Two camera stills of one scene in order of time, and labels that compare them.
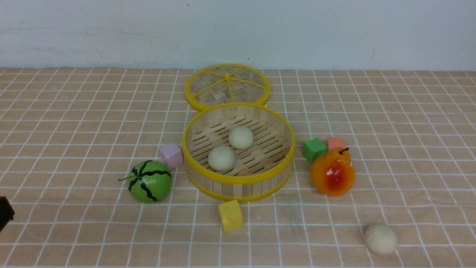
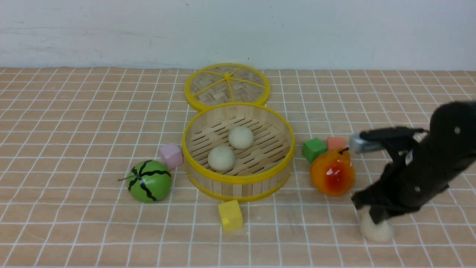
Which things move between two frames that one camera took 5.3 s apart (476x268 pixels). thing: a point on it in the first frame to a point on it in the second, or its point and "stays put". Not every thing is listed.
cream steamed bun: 241,137 stays put
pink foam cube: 173,155 stays put
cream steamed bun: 221,158 stays put
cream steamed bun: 381,239 to 379,232
